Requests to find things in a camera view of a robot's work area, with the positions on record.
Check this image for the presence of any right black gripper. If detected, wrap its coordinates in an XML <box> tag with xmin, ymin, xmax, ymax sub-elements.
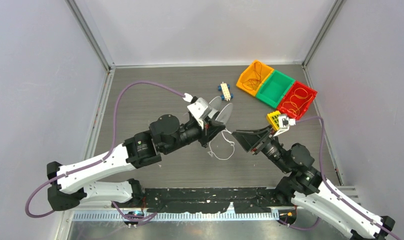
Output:
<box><xmin>231</xmin><ymin>124</ymin><xmax>291</xmax><ymax>173</ymax></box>

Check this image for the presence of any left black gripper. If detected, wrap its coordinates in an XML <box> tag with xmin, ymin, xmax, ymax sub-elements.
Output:
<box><xmin>163</xmin><ymin>116</ymin><xmax>226</xmax><ymax>155</ymax></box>

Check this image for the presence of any clear plastic cable spool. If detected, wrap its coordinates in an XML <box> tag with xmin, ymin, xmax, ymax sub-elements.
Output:
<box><xmin>208</xmin><ymin>96</ymin><xmax>234</xmax><ymax>125</ymax></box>

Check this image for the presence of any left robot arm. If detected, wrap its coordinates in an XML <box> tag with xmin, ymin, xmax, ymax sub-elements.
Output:
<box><xmin>46</xmin><ymin>113</ymin><xmax>229</xmax><ymax>211</ymax></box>

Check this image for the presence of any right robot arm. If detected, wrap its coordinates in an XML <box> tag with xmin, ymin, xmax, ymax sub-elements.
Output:
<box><xmin>232</xmin><ymin>126</ymin><xmax>396</xmax><ymax>240</ymax></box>

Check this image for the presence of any yellow grid block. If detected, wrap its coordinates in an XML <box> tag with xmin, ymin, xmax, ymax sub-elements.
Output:
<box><xmin>266</xmin><ymin>110</ymin><xmax>281</xmax><ymax>131</ymax></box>

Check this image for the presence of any beige blue connector block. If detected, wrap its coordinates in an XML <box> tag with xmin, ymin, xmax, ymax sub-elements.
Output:
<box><xmin>217</xmin><ymin>82</ymin><xmax>234</xmax><ymax>102</ymax></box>

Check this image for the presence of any green plastic bin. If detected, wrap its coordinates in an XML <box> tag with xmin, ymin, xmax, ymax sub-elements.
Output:
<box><xmin>255</xmin><ymin>70</ymin><xmax>296</xmax><ymax>109</ymax></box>

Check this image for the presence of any orange plastic bin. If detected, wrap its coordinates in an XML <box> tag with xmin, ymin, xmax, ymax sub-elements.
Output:
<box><xmin>236</xmin><ymin>60</ymin><xmax>275</xmax><ymax>97</ymax></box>

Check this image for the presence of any red plastic bin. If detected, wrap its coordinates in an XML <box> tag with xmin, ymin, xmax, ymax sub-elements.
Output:
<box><xmin>277</xmin><ymin>81</ymin><xmax>318</xmax><ymax>120</ymax></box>

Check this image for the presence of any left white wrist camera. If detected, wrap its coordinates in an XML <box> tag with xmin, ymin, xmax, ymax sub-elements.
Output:
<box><xmin>183</xmin><ymin>93</ymin><xmax>214</xmax><ymax>130</ymax></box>

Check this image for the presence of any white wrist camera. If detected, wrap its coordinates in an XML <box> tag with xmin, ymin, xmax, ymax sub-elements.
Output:
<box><xmin>273</xmin><ymin>114</ymin><xmax>296</xmax><ymax>137</ymax></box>
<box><xmin>183</xmin><ymin>93</ymin><xmax>214</xmax><ymax>130</ymax></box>

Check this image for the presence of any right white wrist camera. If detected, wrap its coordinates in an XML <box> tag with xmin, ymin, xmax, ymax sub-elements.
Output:
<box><xmin>273</xmin><ymin>114</ymin><xmax>296</xmax><ymax>137</ymax></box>

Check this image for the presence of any orange cable in orange bin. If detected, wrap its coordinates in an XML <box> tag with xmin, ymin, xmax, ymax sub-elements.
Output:
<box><xmin>243</xmin><ymin>61</ymin><xmax>264</xmax><ymax>91</ymax></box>

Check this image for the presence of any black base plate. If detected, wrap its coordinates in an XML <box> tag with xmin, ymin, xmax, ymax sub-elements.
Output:
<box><xmin>117</xmin><ymin>187</ymin><xmax>294</xmax><ymax>214</ymax></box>

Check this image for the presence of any yellow cable in red bin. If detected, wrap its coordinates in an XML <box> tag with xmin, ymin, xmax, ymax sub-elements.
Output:
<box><xmin>283</xmin><ymin>92</ymin><xmax>314</xmax><ymax>117</ymax></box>

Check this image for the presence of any aluminium rail frame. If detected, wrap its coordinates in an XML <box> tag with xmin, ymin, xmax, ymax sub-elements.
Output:
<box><xmin>335</xmin><ymin>185</ymin><xmax>362</xmax><ymax>206</ymax></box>

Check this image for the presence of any slotted cable duct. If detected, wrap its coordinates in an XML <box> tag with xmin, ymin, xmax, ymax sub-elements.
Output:
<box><xmin>72</xmin><ymin>209</ymin><xmax>280</xmax><ymax>222</ymax></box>

